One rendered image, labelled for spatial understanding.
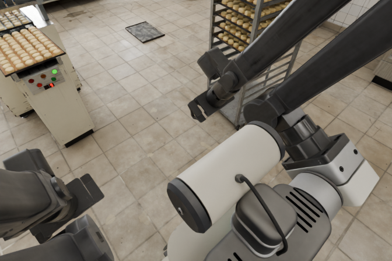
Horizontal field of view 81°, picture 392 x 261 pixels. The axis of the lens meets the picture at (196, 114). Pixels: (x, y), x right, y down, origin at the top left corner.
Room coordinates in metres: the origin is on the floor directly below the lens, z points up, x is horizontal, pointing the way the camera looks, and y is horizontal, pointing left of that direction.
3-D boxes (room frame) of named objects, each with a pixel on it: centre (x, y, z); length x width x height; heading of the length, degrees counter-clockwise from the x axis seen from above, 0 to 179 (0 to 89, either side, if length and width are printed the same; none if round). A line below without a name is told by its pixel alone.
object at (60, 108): (1.60, 1.35, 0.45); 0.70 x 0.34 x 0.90; 44
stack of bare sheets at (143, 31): (3.58, 0.84, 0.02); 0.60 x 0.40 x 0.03; 38
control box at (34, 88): (1.34, 1.10, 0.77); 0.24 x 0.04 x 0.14; 134
